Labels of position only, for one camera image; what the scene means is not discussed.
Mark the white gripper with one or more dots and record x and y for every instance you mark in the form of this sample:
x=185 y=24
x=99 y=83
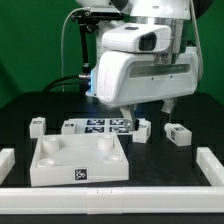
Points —
x=126 y=79

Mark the white square table top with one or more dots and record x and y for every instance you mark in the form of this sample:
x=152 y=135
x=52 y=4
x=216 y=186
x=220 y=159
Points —
x=78 y=159

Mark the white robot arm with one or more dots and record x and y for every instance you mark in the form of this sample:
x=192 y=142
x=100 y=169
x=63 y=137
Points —
x=179 y=15

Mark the white right fence piece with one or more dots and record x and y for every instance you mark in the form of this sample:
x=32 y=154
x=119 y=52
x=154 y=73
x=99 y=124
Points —
x=210 y=166

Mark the white fence piece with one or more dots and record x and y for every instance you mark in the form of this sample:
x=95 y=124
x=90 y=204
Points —
x=210 y=166
x=7 y=161

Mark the white left fence piece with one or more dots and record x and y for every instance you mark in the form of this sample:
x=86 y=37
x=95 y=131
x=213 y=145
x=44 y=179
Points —
x=7 y=161

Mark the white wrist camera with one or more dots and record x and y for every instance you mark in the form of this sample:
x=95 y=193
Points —
x=138 y=38

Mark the tag base plate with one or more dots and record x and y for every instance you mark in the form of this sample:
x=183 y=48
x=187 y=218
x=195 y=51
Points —
x=99 y=125

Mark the black camera on stand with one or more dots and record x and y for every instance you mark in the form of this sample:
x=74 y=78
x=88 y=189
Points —
x=88 y=21

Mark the white front fence rail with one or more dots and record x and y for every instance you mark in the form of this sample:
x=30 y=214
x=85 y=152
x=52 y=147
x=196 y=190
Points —
x=115 y=200

